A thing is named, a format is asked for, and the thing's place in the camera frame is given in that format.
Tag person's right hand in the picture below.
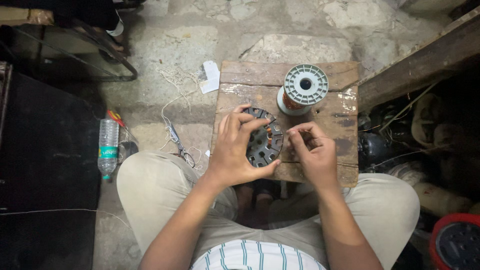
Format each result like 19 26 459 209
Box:
286 121 338 189

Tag person's left hand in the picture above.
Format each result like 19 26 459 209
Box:
205 104 281 187

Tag thin copper wire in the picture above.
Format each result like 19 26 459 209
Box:
268 125 312 133

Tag black metal motor stator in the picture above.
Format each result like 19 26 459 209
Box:
242 107 284 168

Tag worn wooden work board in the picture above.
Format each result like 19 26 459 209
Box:
210 61 359 188

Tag metal scissors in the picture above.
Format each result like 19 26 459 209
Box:
169 124 196 168

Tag person's feet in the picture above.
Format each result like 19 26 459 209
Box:
234 179 286 229

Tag white paper scrap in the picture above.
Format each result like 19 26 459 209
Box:
199 61 221 94

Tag person's beige trousers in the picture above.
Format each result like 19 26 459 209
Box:
116 150 421 270

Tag heap of motor parts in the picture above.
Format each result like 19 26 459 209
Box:
357 80 480 218

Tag white green-striped shirt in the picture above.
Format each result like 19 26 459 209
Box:
189 239 328 270

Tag clear plastic water bottle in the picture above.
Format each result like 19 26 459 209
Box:
97 118 120 180

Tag wooden beam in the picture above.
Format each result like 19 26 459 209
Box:
357 5 480 113

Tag red round container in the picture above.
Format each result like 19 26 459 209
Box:
429 213 480 270

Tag black cabinet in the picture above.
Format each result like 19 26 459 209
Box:
0 62 103 270

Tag grey spool of copper wire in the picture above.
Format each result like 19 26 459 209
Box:
277 64 329 116

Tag tangled white string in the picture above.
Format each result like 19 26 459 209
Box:
154 64 205 171

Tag red-handled pliers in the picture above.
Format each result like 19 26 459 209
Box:
107 109 126 128

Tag black metal frame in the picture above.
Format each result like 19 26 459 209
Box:
0 17 139 82

